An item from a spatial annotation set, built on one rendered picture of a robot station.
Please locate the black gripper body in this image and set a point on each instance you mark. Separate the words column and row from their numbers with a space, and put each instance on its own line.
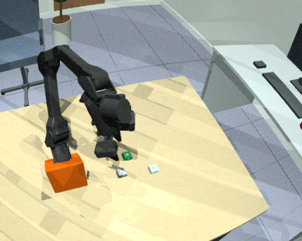
column 108, row 147

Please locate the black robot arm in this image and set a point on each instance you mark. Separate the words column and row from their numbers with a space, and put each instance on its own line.
column 107, row 103

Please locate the green block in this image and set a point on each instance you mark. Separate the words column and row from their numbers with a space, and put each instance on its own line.
column 127, row 156

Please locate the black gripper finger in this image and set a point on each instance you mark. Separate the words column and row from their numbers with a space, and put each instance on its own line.
column 116, row 157
column 118, row 136

